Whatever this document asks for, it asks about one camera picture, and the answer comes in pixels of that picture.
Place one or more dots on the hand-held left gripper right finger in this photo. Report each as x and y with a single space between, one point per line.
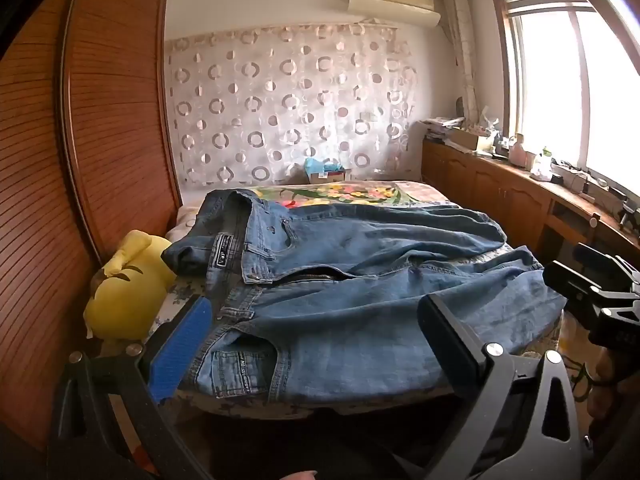
450 340

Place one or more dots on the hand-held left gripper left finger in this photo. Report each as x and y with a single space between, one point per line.
180 345

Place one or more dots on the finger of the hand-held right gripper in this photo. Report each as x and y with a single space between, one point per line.
570 280
600 260

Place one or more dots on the blue jeans pants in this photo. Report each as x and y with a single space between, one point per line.
350 300

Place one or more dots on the person's left hand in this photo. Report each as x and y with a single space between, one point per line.
300 476

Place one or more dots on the yellow plush toy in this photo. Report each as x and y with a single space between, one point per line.
125 295

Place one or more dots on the cream printed bedsheet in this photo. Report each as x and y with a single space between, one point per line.
182 220

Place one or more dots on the wooden cabinet counter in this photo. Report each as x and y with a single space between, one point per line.
480 185

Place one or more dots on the pink jug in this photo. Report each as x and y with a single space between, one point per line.
517 152

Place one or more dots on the open cardboard box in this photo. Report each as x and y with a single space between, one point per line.
467 140

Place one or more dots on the wood-framed window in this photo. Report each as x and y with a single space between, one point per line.
575 85

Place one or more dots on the colourful flower blanket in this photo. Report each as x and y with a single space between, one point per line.
350 192

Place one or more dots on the stack of papers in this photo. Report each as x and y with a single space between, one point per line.
440 127

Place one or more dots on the cardboard box with blue cloth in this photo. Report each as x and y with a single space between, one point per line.
322 170

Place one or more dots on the wooden slatted wardrobe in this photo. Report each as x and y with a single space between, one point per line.
100 110

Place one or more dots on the tied patterned window curtain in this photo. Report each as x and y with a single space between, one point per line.
465 50

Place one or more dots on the circle-patterned sheer curtain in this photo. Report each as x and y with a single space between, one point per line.
290 110

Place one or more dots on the cream wall air conditioner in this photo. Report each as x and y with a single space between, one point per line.
390 0

